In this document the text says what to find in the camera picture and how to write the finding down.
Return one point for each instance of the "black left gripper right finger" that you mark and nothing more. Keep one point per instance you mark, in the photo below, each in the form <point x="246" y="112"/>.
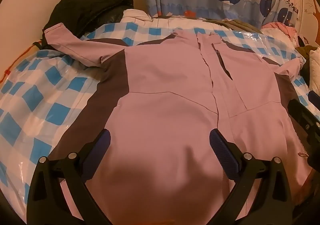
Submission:
<point x="272" y="203"/>

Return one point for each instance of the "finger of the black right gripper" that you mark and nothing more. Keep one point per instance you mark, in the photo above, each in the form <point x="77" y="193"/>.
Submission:
<point x="304" y="118"/>
<point x="314" y="98"/>

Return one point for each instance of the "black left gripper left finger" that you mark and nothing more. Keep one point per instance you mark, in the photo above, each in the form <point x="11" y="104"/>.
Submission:
<point x="58" y="192"/>

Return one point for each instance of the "pink and brown jacket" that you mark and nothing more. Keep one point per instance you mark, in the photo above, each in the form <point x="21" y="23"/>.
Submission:
<point x="159" y="100"/>

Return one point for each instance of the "pink clothing heap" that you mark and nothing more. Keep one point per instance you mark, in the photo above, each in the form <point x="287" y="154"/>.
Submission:
<point x="283" y="30"/>

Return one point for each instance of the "white fluffy pillow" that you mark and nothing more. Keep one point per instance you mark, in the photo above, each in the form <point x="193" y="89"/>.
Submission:
<point x="315" y="71"/>

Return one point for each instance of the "olive green blanket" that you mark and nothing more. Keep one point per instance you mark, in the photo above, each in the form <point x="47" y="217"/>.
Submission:
<point x="235" y="25"/>

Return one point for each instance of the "blue white checkered bed cover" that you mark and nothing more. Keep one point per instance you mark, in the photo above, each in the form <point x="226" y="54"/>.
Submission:
<point x="46" y="91"/>

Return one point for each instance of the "black garment pile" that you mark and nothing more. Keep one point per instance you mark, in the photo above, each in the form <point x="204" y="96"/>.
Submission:
<point x="85" y="16"/>

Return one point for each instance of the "white quilted duvet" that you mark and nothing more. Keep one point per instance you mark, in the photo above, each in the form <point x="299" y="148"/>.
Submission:
<point x="143" y="19"/>

